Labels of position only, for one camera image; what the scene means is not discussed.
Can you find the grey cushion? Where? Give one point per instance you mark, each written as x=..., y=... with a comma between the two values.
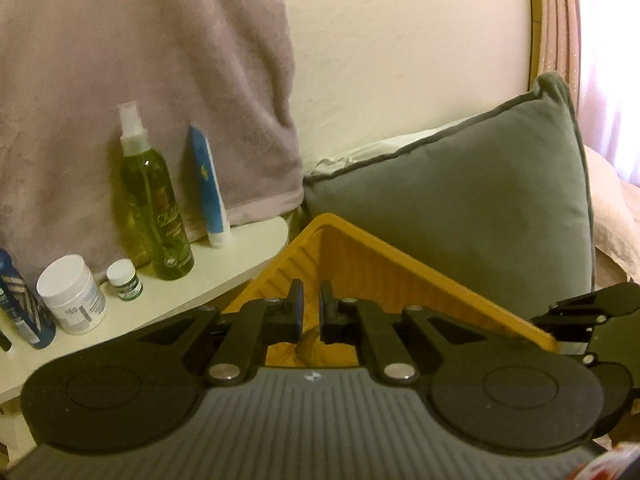
x=465, y=200

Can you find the green spray bottle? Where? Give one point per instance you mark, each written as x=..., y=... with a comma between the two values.
x=155, y=210

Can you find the white cream jar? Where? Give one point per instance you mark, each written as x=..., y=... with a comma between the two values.
x=72, y=295

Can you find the cream wooden shelf unit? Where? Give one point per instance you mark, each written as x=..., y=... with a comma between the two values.
x=165, y=300

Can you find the white pillow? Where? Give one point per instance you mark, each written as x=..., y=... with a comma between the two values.
x=380, y=152

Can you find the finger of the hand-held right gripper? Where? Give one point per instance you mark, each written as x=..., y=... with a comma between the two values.
x=575, y=322

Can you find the hanging mauve towel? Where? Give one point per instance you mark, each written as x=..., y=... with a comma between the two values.
x=150, y=50

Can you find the pink curtain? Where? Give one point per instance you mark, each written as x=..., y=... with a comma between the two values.
x=595, y=35

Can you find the pink bedding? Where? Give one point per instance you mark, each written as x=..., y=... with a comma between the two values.
x=615, y=220

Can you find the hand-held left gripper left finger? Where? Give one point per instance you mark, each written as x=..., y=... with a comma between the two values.
x=298, y=306

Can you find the small green label jar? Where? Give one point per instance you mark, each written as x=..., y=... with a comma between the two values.
x=125, y=282

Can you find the blue and white tube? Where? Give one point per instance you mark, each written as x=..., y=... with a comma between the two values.
x=209, y=190

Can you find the blue spray bottle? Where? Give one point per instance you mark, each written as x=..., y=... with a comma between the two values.
x=25, y=305

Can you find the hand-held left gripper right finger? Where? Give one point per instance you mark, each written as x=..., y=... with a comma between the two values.
x=325, y=310

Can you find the yellow plastic tray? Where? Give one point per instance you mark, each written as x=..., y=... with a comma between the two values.
x=380, y=270

